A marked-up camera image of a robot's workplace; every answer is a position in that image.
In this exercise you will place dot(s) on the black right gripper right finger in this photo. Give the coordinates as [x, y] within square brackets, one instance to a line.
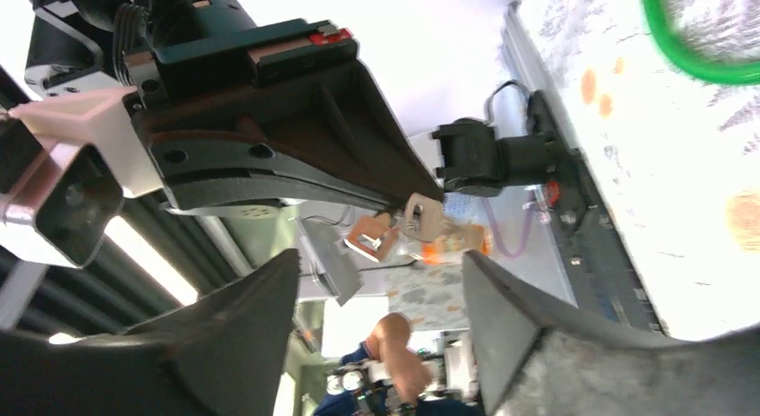
[539, 355]

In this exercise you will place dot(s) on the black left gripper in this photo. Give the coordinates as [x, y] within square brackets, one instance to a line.
[193, 98]

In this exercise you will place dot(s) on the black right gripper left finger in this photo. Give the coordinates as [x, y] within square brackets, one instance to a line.
[222, 355]

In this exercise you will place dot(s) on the green cable lock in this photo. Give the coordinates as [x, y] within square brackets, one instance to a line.
[686, 59]

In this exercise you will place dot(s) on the person in blue shirt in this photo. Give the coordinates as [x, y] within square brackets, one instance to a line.
[388, 343]

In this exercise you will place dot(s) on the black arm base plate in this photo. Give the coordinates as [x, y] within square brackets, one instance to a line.
[598, 266]

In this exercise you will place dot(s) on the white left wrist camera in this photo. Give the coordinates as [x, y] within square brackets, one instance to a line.
[67, 166]

